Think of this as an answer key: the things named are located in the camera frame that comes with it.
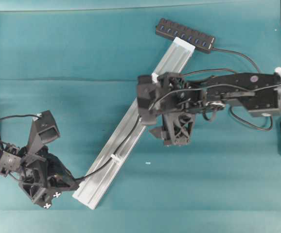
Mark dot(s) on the long aluminium rail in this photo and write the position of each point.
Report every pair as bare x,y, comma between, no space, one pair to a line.
117,149

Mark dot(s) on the black multiport USB hub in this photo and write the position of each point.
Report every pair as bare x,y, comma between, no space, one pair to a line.
170,30

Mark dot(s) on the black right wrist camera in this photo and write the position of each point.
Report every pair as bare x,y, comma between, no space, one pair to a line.
147,93

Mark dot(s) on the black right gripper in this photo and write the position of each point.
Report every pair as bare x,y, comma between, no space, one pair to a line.
169,103

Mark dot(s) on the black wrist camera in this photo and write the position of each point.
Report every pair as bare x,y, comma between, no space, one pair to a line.
147,93
43,131

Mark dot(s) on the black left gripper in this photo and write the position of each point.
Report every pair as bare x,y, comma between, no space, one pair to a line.
42,176

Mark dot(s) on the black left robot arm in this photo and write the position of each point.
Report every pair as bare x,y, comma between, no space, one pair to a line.
42,176

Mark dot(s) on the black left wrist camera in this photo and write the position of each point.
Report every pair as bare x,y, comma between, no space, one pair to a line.
43,131

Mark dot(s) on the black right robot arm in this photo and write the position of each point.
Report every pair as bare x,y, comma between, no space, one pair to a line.
258,93

